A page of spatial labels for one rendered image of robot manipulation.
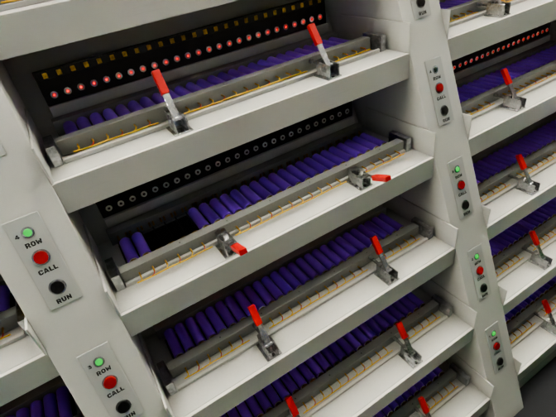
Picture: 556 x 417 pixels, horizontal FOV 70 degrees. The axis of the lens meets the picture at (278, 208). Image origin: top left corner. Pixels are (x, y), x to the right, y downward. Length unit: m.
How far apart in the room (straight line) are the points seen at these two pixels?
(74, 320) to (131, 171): 0.21
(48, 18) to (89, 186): 0.20
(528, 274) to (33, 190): 1.03
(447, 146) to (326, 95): 0.28
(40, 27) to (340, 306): 0.62
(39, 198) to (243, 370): 0.40
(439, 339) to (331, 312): 0.29
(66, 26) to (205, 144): 0.22
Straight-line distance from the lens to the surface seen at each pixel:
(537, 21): 1.09
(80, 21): 0.60
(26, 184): 0.57
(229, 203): 0.70
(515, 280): 1.11
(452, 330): 0.98
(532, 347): 1.23
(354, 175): 0.72
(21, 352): 0.64
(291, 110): 0.65
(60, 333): 0.61
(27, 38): 0.59
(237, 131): 0.61
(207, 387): 0.71
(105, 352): 0.62
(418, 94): 0.80
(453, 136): 0.85
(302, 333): 0.73
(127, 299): 0.62
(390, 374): 0.90
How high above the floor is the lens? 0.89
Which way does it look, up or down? 15 degrees down
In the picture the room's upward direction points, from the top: 20 degrees counter-clockwise
